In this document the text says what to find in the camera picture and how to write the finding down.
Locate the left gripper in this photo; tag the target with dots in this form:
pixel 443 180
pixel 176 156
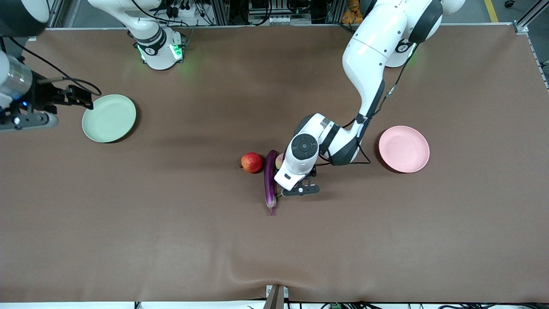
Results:
pixel 313 173

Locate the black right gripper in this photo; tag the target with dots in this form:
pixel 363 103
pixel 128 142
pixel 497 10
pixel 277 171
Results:
pixel 43 95

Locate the yellow pink peach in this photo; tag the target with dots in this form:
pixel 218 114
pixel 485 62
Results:
pixel 279 161

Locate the purple eggplant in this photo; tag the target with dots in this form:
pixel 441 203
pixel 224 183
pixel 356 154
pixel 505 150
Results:
pixel 269 180

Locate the red apple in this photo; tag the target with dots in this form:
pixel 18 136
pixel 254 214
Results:
pixel 251 163

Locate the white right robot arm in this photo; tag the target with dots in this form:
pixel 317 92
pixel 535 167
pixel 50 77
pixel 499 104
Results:
pixel 158 51

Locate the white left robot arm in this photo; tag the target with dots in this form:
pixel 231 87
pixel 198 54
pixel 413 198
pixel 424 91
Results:
pixel 373 51

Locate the light green plate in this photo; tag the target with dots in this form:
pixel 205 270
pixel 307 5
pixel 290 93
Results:
pixel 109 118

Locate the pink plate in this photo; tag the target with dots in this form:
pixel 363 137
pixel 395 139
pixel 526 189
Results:
pixel 404 149

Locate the metal table clamp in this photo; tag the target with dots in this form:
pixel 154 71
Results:
pixel 276 296

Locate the brown table mat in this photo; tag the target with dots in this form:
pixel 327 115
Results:
pixel 171 223

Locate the white power strip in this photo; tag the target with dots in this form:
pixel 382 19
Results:
pixel 182 12

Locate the white terminal block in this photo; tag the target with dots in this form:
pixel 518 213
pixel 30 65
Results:
pixel 279 19

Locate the orange packed goods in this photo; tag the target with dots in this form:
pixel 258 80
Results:
pixel 352 15

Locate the aluminium frame strut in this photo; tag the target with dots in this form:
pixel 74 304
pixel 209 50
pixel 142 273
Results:
pixel 521 26
pixel 58 13

